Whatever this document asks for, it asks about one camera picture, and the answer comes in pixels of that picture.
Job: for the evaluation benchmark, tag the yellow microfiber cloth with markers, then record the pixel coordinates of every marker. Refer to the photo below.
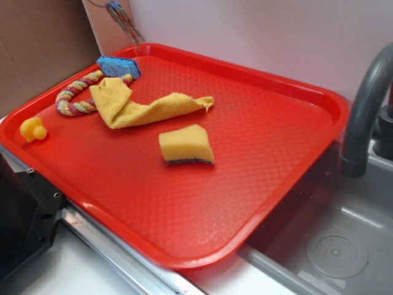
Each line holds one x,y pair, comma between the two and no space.
133,114

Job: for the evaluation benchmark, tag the grey plastic faucet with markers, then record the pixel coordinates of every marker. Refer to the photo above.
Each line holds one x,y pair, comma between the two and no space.
372,95

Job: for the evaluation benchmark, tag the dark faucet knob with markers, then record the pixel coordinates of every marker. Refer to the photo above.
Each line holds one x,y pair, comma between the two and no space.
383,131

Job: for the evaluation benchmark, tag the brown cardboard panel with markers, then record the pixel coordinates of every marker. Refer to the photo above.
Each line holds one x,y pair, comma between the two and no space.
45,42

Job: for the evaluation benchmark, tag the red plastic tray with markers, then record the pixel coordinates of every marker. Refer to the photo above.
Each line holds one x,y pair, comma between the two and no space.
265,131

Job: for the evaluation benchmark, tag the silver metal rail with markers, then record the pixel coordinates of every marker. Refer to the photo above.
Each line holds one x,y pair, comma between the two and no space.
87,259

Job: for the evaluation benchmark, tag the blue sponge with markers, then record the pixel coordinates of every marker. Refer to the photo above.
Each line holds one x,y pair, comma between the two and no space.
118,67

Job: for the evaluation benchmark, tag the yellow rubber duck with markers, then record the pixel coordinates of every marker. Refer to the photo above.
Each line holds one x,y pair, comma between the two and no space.
33,129

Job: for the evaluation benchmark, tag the grey plastic sink basin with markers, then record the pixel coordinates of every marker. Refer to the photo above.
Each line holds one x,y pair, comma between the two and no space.
330,234

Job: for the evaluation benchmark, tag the multicolour rope ring toy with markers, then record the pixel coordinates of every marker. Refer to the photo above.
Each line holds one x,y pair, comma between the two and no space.
73,107

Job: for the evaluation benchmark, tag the yellow sponge with dark base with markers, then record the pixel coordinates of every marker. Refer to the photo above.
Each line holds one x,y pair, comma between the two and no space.
189,144

